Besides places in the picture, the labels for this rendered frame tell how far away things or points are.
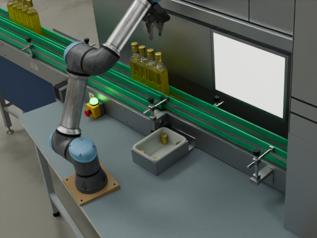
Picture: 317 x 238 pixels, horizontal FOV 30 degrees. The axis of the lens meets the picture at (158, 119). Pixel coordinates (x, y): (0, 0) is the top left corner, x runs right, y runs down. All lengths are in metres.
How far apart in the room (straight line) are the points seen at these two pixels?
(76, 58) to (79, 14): 3.75
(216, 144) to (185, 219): 0.43
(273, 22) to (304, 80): 0.55
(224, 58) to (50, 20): 3.71
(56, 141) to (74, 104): 0.20
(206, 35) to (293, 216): 0.93
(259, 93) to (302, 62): 0.74
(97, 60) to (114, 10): 0.86
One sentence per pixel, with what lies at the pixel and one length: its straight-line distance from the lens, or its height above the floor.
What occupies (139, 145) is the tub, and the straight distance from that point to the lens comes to 2.87.
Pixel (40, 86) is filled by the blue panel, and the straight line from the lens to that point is 3.81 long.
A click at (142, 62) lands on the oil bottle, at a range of 3.01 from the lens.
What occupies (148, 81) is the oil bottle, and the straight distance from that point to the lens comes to 3.03.
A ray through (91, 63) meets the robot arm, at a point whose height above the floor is 1.35.
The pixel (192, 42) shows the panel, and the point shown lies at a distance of 2.89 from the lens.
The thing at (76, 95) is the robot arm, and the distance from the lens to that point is 2.65.
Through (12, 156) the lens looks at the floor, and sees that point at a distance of 4.40.
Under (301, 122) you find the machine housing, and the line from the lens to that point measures 2.15.
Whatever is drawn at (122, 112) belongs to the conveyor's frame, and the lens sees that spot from 3.11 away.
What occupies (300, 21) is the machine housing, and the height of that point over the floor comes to 1.69.
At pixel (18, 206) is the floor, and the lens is 3.96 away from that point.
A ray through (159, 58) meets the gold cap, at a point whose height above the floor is 1.14.
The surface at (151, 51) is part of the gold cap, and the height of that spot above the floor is 1.16.
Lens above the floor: 2.56
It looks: 35 degrees down
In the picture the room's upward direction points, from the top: 6 degrees counter-clockwise
